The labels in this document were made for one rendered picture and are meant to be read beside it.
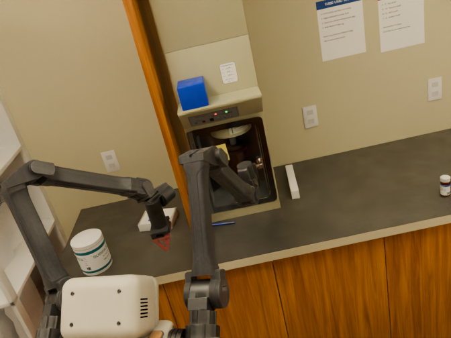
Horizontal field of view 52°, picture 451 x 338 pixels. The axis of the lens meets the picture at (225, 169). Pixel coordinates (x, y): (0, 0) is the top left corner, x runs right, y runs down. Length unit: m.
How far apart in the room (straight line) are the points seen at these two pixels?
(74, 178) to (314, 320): 1.20
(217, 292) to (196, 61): 0.93
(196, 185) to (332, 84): 1.27
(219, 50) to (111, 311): 1.04
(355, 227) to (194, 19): 1.00
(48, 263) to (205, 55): 0.92
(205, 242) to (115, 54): 1.26
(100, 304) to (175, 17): 1.05
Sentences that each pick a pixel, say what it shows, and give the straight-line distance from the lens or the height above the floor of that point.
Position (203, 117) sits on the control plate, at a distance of 1.78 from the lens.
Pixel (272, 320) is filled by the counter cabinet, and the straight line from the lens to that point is 2.10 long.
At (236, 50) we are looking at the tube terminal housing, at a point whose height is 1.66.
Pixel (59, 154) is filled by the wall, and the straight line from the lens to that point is 2.49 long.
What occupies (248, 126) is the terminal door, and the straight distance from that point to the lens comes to 1.87.
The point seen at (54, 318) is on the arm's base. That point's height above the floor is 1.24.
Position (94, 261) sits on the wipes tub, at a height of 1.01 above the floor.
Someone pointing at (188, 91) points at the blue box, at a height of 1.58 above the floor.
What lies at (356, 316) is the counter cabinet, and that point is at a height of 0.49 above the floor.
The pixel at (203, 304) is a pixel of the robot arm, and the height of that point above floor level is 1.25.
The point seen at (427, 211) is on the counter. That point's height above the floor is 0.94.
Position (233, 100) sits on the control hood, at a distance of 1.73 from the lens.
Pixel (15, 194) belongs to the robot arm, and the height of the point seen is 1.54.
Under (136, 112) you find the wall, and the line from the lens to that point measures 2.33.
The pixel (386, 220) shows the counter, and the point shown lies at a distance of 1.93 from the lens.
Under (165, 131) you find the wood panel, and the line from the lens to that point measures 1.79.
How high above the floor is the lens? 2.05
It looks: 26 degrees down
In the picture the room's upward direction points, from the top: 14 degrees counter-clockwise
